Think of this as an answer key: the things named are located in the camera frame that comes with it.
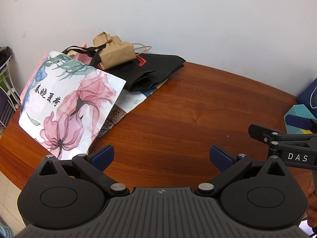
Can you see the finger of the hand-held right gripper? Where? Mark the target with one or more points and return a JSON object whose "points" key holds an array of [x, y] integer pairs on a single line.
{"points": [[298, 122], [292, 151]]}

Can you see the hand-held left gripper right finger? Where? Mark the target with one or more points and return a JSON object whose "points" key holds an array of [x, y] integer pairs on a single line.
{"points": [[220, 158]]}

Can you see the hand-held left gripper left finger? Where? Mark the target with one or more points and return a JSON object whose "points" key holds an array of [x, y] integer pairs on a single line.
{"points": [[104, 157]]}

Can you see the floral shopping bag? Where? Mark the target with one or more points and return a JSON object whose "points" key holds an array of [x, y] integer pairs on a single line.
{"points": [[64, 104]]}

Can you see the patterned white shopping bag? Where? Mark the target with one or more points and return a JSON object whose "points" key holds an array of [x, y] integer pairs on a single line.
{"points": [[128, 101]]}

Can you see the black shopping bag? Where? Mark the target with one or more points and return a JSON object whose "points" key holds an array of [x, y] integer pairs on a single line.
{"points": [[153, 67]]}

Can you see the pink white shopping bag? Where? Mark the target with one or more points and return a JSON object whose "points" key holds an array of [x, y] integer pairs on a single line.
{"points": [[78, 56]]}

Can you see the brown paper bag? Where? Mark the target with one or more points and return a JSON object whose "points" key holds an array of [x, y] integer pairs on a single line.
{"points": [[116, 53]]}

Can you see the person's right hand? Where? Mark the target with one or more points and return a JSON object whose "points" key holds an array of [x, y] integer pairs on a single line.
{"points": [[312, 208]]}

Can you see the teal box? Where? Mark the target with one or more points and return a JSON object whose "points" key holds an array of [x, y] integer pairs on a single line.
{"points": [[297, 131]]}

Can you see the dark blue box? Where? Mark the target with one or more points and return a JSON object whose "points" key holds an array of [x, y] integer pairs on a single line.
{"points": [[308, 96]]}

